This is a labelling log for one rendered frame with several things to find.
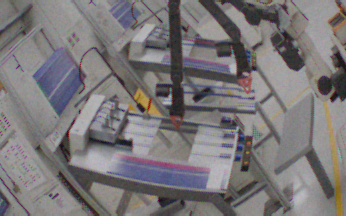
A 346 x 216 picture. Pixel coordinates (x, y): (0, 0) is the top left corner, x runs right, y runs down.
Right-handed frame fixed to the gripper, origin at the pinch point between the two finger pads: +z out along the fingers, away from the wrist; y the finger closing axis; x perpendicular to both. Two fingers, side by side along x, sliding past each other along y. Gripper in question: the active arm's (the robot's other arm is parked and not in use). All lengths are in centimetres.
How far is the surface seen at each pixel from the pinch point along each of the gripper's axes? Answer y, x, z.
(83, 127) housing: 32, -39, -10
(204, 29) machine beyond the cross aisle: -440, -27, 70
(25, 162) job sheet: 60, -71, 1
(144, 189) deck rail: 60, -6, 3
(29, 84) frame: 49, -66, -38
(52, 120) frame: 49, -52, -20
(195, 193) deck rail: 60, 16, 4
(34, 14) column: -275, -207, -6
